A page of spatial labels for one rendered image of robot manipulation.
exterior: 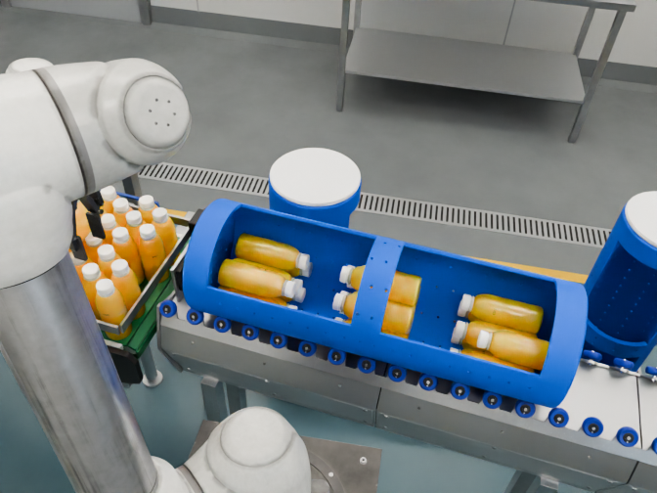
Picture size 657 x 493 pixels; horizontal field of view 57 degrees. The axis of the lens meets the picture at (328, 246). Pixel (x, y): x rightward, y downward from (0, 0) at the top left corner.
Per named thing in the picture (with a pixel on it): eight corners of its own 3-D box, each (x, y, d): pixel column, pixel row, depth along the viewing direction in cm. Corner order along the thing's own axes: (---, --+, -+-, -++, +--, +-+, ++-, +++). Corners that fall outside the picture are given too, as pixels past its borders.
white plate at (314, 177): (304, 216, 171) (304, 219, 171) (378, 182, 183) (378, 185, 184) (251, 166, 186) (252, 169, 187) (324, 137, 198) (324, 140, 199)
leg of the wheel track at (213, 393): (231, 482, 221) (216, 389, 177) (216, 477, 222) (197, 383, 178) (238, 468, 225) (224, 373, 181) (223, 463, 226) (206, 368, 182)
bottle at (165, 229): (185, 254, 177) (177, 211, 165) (173, 270, 173) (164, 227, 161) (164, 247, 178) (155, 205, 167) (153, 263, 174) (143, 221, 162)
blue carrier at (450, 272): (547, 434, 134) (591, 351, 116) (186, 332, 150) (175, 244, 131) (548, 341, 155) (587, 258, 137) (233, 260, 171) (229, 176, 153)
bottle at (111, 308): (110, 319, 159) (96, 277, 147) (136, 322, 159) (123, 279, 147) (102, 340, 154) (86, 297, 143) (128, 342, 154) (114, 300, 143)
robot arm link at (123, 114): (138, 44, 72) (20, 73, 65) (195, 26, 57) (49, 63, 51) (174, 150, 76) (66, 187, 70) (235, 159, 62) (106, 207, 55)
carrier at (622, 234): (536, 351, 250) (541, 412, 230) (616, 186, 188) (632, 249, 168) (607, 363, 247) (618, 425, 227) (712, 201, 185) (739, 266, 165)
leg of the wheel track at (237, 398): (245, 448, 231) (235, 351, 186) (232, 443, 232) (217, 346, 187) (251, 434, 235) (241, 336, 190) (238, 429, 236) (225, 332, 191)
